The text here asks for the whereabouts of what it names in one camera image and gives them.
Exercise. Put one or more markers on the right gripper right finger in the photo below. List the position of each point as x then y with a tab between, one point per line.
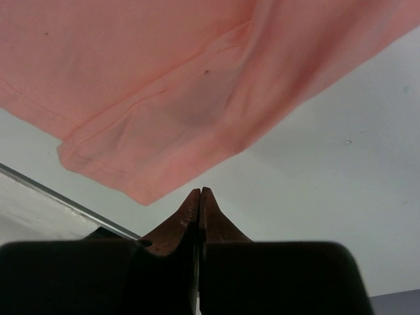
241	276

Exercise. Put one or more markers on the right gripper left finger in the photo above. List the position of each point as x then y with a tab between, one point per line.
96	275

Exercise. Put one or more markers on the pink t-shirt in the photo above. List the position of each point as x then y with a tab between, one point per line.
147	95

